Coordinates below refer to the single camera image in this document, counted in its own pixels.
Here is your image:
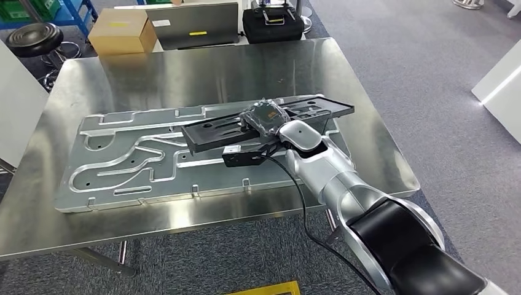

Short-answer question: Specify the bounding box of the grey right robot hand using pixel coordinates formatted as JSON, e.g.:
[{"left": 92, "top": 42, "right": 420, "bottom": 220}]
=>
[{"left": 239, "top": 97, "right": 292, "bottom": 140}]

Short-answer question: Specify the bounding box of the black plastic frame part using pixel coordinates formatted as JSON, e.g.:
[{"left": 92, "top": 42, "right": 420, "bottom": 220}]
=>
[{"left": 181, "top": 96, "right": 355, "bottom": 154}]

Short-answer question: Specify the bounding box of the stainless steel workbench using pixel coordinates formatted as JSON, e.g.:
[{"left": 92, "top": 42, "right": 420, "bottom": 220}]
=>
[{"left": 0, "top": 37, "right": 421, "bottom": 278}]

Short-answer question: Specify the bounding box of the black carry bag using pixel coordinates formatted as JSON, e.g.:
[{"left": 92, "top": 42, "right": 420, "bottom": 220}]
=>
[{"left": 242, "top": 6, "right": 305, "bottom": 44}]

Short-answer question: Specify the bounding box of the grey metal case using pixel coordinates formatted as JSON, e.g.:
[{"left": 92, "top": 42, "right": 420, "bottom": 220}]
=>
[{"left": 146, "top": 2, "right": 240, "bottom": 51}]

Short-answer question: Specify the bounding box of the stamped grey metal panel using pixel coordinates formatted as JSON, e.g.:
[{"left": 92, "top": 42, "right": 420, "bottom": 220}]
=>
[{"left": 53, "top": 93, "right": 353, "bottom": 214}]

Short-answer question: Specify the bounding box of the brown cardboard box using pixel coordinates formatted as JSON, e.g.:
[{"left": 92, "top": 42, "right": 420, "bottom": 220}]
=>
[{"left": 87, "top": 8, "right": 158, "bottom": 57}]

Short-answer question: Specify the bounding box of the silver chair base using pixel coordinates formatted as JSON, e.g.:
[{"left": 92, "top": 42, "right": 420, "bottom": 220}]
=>
[{"left": 452, "top": 0, "right": 485, "bottom": 11}]

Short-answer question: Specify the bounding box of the white lit display stand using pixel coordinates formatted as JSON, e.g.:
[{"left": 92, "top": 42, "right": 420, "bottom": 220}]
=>
[{"left": 471, "top": 38, "right": 521, "bottom": 145}]

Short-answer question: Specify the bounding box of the black round stool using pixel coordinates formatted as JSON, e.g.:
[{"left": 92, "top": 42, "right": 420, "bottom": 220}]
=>
[{"left": 5, "top": 22, "right": 82, "bottom": 92}]

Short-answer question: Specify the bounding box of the white partition panel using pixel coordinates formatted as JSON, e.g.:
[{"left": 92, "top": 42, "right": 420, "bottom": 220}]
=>
[{"left": 0, "top": 41, "right": 50, "bottom": 168}]

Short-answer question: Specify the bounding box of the stainless steel table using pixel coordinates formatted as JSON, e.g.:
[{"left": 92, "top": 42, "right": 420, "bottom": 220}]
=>
[{"left": 0, "top": 157, "right": 17, "bottom": 176}]

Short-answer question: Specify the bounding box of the green plastic bin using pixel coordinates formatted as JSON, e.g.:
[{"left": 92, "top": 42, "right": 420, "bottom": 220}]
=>
[{"left": 0, "top": 0, "right": 62, "bottom": 23}]

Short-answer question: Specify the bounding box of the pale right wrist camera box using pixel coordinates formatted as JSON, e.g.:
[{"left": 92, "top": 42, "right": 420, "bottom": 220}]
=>
[{"left": 221, "top": 144, "right": 268, "bottom": 168}]

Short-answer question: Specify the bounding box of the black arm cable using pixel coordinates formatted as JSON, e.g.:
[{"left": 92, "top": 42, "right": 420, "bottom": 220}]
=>
[{"left": 264, "top": 154, "right": 383, "bottom": 295}]

